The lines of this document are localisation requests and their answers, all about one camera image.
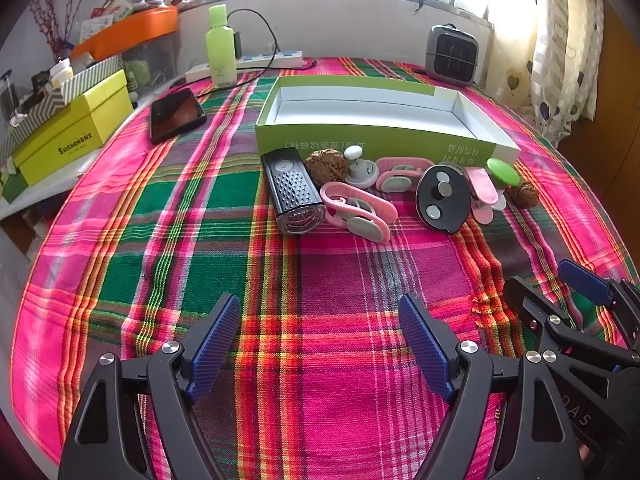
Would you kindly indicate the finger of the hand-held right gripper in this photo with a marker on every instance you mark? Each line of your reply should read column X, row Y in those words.
column 525, row 300
column 585, row 280

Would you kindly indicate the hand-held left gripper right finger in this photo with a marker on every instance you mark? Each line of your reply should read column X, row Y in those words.
column 425, row 350

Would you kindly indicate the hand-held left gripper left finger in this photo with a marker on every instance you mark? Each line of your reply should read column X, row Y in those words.
column 215, row 345

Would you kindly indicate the small brown walnut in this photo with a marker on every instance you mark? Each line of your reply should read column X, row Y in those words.
column 525, row 195

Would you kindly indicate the pink grey clip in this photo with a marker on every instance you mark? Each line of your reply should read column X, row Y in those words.
column 372, row 207
column 400, row 162
column 482, row 185

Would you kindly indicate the green knob suction hook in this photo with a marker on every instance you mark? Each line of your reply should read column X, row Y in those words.
column 502, row 172

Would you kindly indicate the black round magnet holder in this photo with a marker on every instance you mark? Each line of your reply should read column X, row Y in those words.
column 435, row 200

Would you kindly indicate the black bike light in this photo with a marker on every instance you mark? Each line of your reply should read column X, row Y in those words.
column 292, row 185

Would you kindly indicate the grey white suction hook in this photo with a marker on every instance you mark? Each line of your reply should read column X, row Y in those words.
column 360, row 172

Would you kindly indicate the large brown walnut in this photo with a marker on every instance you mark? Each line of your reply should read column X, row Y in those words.
column 322, row 167

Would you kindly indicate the green white cardboard box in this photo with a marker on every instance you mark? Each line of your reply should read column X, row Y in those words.
column 375, row 110

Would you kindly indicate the pink green plaid tablecloth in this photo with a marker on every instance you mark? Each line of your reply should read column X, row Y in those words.
column 350, row 270

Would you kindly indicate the brown wooden cabinet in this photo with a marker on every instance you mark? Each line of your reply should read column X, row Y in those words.
column 615, row 110

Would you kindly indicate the cream heart print curtain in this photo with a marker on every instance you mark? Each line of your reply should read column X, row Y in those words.
column 565, row 60

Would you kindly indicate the black smartphone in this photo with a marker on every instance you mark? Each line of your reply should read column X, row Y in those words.
column 175, row 115

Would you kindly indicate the grey black fan heater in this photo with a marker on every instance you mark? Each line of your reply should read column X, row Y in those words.
column 452, row 55

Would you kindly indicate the dark green box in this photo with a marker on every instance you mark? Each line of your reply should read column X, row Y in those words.
column 12, row 187

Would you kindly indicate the yellow green cardboard box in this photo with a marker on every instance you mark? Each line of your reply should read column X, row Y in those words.
column 75, row 130

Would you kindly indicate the pale green round object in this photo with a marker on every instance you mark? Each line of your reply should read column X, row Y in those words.
column 137, row 74

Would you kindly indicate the white blue power strip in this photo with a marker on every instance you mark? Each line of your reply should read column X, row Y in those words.
column 280, row 58

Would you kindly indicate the light green plastic bottle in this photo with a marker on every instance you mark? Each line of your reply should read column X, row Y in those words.
column 220, row 50

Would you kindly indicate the grey white striped box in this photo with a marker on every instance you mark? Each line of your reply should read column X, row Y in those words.
column 85, row 80

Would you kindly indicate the black charger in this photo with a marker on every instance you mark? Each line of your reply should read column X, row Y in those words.
column 238, row 45

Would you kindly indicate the small white bottle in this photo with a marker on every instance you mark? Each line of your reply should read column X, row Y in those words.
column 62, row 72

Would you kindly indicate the small dark bottle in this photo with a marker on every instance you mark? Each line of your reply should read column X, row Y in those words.
column 37, row 82

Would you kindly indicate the orange plastic tray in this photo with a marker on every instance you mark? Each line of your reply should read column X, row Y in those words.
column 140, row 27

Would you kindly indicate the dark glass jar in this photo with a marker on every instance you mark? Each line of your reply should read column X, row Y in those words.
column 5, row 90

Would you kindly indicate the colourful paper packets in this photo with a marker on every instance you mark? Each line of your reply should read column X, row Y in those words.
column 107, row 15

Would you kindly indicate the dried red flower branches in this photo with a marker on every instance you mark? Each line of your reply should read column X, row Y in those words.
column 47, row 20

